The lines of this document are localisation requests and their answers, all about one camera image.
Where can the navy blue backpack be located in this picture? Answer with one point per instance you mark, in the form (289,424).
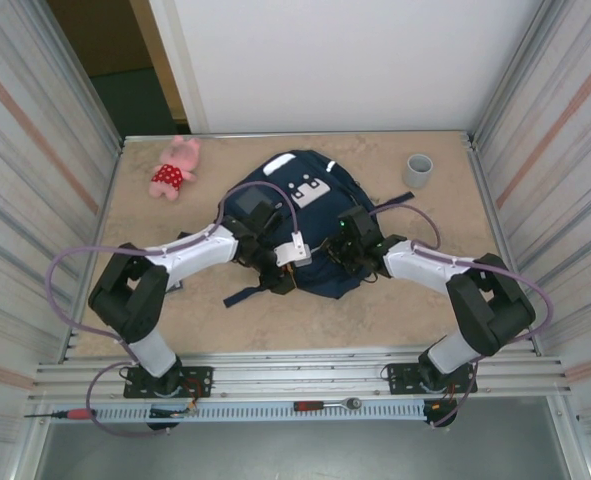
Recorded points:
(325,220)

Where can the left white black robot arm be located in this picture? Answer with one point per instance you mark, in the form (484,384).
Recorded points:
(200,252)

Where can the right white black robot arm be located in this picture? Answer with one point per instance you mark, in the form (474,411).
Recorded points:
(425,267)

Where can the grey cup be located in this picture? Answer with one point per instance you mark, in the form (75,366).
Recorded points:
(417,175)

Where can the pink plush toy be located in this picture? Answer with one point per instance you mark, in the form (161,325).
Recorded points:
(170,175)

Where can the corrugated side panel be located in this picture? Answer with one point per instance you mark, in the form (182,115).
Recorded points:
(565,200)
(25,200)

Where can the aluminium frame rail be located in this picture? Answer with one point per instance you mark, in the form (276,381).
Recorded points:
(300,372)

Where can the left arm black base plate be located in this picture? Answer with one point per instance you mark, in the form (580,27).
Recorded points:
(200,375)

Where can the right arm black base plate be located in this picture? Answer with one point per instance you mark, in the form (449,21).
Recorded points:
(400,375)

